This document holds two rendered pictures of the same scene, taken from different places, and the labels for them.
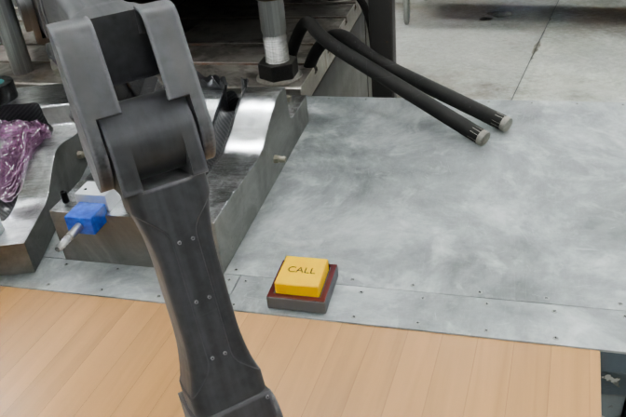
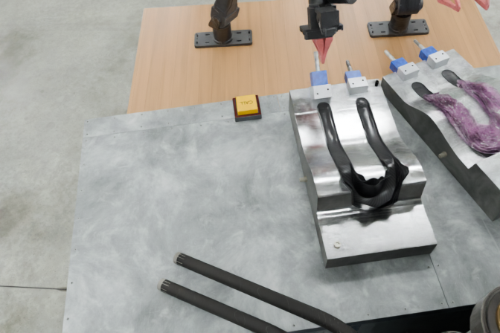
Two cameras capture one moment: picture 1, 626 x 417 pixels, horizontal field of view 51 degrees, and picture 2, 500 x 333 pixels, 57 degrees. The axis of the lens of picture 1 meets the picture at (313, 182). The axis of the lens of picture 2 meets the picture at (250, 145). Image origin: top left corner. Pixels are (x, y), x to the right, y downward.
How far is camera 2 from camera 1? 1.63 m
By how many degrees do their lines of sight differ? 93
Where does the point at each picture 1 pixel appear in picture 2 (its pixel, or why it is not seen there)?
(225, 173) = (310, 127)
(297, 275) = (246, 99)
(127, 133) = not seen: outside the picture
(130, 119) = not seen: outside the picture
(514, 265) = (157, 147)
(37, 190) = (416, 103)
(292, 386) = (232, 73)
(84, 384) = (306, 56)
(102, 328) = not seen: hidden behind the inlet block
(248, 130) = (319, 157)
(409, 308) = (199, 113)
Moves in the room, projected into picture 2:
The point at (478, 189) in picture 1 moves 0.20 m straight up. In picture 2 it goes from (178, 204) to (162, 163)
